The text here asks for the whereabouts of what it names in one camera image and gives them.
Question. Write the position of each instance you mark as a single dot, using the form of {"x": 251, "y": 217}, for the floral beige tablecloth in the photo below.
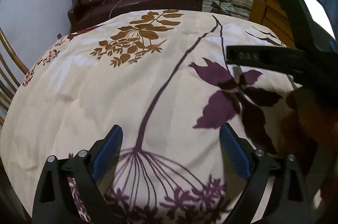
{"x": 162, "y": 77}

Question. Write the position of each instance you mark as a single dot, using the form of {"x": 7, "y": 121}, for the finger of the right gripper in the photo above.
{"x": 307, "y": 68}

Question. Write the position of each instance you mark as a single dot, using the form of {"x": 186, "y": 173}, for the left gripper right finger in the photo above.
{"x": 288, "y": 201}

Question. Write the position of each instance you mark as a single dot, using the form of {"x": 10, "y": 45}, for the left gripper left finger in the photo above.
{"x": 53, "y": 201}

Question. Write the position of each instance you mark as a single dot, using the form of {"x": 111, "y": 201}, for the wooden TV cabinet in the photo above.
{"x": 270, "y": 14}

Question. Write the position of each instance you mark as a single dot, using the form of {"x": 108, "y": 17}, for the wooden chair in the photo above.
{"x": 9, "y": 82}

